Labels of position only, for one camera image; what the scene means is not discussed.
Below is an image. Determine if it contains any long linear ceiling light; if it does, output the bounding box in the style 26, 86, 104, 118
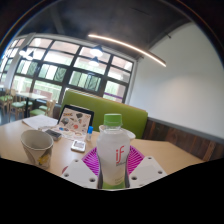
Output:
87, 33, 168, 68

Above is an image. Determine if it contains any colourful printed sheet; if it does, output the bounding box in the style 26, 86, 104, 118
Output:
53, 124, 88, 142

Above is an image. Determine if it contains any light wooden dining table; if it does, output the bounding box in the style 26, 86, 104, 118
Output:
14, 92, 48, 118

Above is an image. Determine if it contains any group of green-seated chairs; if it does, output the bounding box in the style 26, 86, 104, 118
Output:
0, 88, 58, 119

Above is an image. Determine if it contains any group of pendant lamps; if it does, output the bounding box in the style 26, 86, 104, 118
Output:
18, 44, 104, 68

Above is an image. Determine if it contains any white paper sheet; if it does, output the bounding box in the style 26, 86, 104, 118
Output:
21, 114, 58, 130

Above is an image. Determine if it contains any small dark wallet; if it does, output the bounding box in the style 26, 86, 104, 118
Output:
44, 128, 63, 141

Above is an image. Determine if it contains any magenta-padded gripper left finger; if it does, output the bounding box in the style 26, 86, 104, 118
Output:
60, 147, 100, 189

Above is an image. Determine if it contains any green upholstered bench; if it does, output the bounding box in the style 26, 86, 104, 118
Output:
59, 89, 149, 140

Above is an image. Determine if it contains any white paper cup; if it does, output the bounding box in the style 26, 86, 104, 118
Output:
20, 129, 55, 169

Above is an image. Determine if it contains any small blue-capped bottle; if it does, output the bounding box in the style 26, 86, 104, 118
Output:
85, 125, 95, 142

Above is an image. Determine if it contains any clear green-capped drink bottle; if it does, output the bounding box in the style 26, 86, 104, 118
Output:
95, 113, 132, 190

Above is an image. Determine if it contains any large black-framed window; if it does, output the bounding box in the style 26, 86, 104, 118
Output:
0, 36, 136, 104

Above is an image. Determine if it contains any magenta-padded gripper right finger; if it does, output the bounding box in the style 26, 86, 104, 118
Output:
127, 145, 168, 188

